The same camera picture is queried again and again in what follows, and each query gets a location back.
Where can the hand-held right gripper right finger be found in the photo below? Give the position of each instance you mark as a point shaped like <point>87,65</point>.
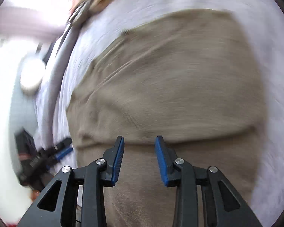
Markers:
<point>161,160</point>

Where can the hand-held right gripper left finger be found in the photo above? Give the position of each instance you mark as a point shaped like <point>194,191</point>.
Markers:
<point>117,160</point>

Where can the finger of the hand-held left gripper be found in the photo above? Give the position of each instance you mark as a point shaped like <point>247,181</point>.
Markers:
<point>61,143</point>
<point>62,153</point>

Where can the tan knit sweater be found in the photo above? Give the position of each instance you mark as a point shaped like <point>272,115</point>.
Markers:
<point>168,87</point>

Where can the grey quilted mattress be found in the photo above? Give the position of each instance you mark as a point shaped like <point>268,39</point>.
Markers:
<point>23,113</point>

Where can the round white cushion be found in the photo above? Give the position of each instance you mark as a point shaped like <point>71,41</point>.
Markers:
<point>32,74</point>

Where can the olive green garment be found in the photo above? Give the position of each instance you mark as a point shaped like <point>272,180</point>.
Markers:
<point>80,11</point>

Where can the window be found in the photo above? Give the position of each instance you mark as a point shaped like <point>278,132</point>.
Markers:
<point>37,0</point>

